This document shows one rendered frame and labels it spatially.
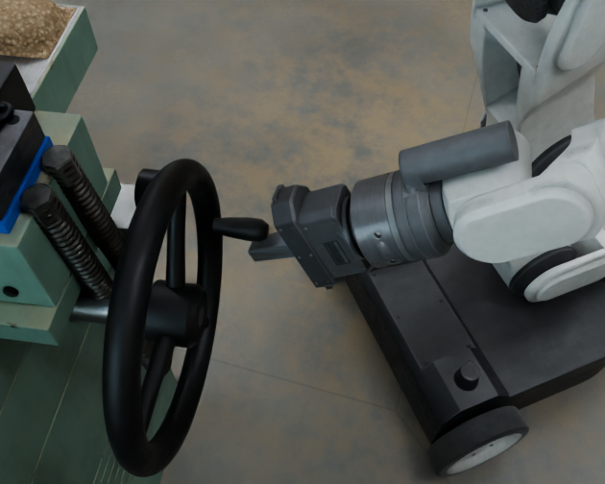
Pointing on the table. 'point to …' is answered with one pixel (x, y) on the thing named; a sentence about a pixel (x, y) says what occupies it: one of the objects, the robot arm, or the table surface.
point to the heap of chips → (22, 27)
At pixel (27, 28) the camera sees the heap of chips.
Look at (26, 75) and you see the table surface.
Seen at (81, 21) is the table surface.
